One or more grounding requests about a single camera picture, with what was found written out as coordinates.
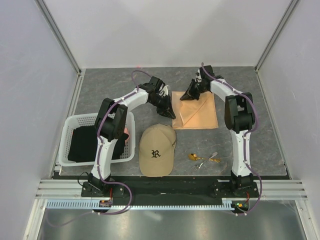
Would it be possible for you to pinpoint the white plastic basket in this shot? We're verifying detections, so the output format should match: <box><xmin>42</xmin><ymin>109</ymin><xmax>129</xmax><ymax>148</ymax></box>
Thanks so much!
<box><xmin>58</xmin><ymin>112</ymin><xmax>136</xmax><ymax>167</ymax></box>

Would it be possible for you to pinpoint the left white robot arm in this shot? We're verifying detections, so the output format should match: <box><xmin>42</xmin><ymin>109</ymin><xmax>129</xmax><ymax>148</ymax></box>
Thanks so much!
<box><xmin>88</xmin><ymin>76</ymin><xmax>176</xmax><ymax>197</ymax></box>

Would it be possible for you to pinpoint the right aluminium frame post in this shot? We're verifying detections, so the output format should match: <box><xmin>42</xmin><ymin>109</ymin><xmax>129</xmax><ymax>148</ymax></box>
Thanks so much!
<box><xmin>254</xmin><ymin>0</ymin><xmax>300</xmax><ymax>73</ymax></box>

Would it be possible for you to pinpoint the left aluminium frame post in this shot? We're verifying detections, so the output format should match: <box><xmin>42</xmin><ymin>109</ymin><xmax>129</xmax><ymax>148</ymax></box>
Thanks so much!
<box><xmin>35</xmin><ymin>0</ymin><xmax>82</xmax><ymax>75</ymax></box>

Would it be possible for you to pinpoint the white cable duct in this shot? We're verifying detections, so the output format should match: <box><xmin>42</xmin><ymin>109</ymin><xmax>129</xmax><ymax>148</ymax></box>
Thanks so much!
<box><xmin>46</xmin><ymin>199</ymin><xmax>244</xmax><ymax>211</ymax></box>

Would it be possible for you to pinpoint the tan baseball cap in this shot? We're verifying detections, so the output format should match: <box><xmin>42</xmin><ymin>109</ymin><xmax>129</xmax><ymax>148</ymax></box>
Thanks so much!
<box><xmin>138</xmin><ymin>124</ymin><xmax>176</xmax><ymax>178</ymax></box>

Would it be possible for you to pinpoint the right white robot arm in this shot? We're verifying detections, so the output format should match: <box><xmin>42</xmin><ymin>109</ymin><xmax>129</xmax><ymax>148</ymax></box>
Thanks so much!
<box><xmin>180</xmin><ymin>65</ymin><xmax>258</xmax><ymax>197</ymax></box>

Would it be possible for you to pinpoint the black folded cloth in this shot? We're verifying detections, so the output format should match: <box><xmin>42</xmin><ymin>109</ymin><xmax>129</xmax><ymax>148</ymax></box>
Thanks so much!
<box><xmin>67</xmin><ymin>125</ymin><xmax>127</xmax><ymax>163</ymax></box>

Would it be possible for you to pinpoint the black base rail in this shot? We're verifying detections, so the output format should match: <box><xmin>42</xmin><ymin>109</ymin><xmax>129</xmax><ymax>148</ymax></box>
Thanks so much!
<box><xmin>81</xmin><ymin>176</ymin><xmax>260</xmax><ymax>199</ymax></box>

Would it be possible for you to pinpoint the pink item in basket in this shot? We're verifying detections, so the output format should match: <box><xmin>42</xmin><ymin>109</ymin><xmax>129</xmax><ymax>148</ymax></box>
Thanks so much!
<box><xmin>124</xmin><ymin>127</ymin><xmax>130</xmax><ymax>142</ymax></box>

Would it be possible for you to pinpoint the silver fork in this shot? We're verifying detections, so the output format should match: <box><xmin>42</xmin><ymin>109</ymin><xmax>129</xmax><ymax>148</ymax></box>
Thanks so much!
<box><xmin>191</xmin><ymin>152</ymin><xmax>218</xmax><ymax>171</ymax></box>

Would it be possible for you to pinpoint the aluminium frame post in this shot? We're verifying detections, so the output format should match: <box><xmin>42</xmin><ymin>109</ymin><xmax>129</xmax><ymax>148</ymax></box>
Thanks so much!
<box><xmin>254</xmin><ymin>0</ymin><xmax>300</xmax><ymax>73</ymax></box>
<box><xmin>35</xmin><ymin>0</ymin><xmax>82</xmax><ymax>75</ymax></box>

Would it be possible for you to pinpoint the peach satin napkin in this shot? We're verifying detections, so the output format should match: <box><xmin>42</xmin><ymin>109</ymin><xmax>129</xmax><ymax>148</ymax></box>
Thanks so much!
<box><xmin>172</xmin><ymin>91</ymin><xmax>219</xmax><ymax>130</ymax></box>

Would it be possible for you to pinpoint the gold spoon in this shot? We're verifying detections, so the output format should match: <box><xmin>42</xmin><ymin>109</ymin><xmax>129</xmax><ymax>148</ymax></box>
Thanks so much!
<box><xmin>188</xmin><ymin>153</ymin><xmax>221</xmax><ymax>163</ymax></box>

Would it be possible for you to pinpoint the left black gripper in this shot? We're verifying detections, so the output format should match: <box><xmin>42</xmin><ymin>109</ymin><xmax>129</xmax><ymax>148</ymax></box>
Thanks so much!
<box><xmin>149</xmin><ymin>94</ymin><xmax>176</xmax><ymax>120</ymax></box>

